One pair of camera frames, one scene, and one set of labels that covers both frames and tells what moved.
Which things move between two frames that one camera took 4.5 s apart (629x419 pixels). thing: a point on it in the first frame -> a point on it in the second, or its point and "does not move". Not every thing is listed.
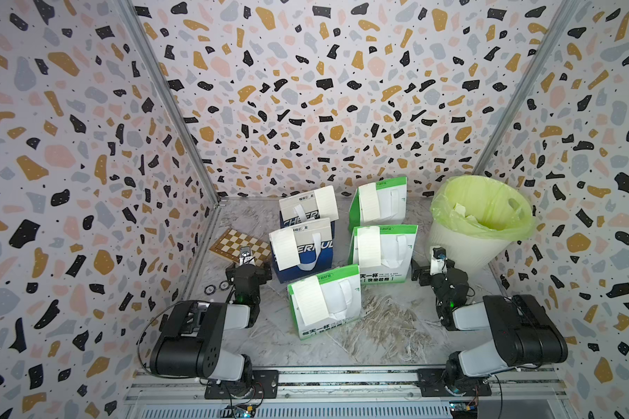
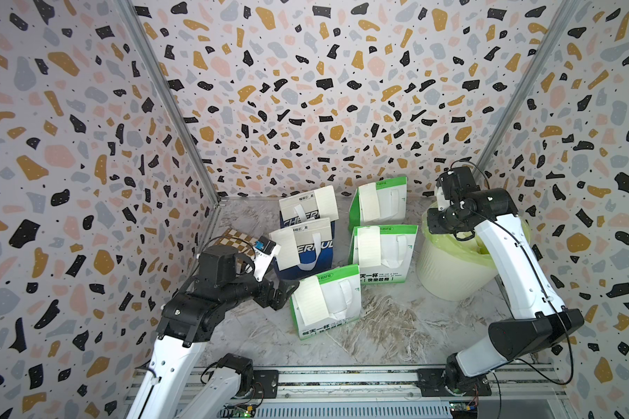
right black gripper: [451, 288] -> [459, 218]
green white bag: [342, 293] does not move
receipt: [285, 249] does not move
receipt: [369, 246] does not move
